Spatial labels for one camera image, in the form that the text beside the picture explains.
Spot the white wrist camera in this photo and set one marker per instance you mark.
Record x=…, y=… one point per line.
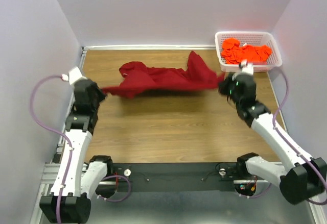
x=73, y=76
x=246, y=67

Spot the aluminium back rail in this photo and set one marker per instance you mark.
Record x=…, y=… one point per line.
x=147, y=47

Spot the white plastic laundry basket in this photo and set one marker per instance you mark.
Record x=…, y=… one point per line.
x=254, y=38

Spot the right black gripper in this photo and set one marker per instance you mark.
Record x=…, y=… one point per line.
x=227, y=89

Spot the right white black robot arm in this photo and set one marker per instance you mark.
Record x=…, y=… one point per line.
x=300, y=176

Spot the orange t-shirt in basket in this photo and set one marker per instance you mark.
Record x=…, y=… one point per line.
x=234, y=53

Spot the aluminium left side rail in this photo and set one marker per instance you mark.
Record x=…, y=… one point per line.
x=60, y=145

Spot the aluminium right side rail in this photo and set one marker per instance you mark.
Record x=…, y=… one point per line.
x=281, y=91

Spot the dark red t-shirt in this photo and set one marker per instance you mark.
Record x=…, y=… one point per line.
x=139, y=78

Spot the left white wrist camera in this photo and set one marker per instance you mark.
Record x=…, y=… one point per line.
x=73, y=76

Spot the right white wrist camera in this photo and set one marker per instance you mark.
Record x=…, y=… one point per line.
x=246, y=67

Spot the aluminium rail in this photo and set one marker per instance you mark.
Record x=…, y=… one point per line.
x=60, y=145
x=228, y=171
x=281, y=91
x=147, y=47

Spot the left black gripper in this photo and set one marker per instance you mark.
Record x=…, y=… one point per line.
x=96, y=94

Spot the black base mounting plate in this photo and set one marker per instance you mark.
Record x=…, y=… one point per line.
x=177, y=177

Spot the aluminium front rail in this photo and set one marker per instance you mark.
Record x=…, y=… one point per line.
x=228, y=171

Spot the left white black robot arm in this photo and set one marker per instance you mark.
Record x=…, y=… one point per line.
x=69, y=200

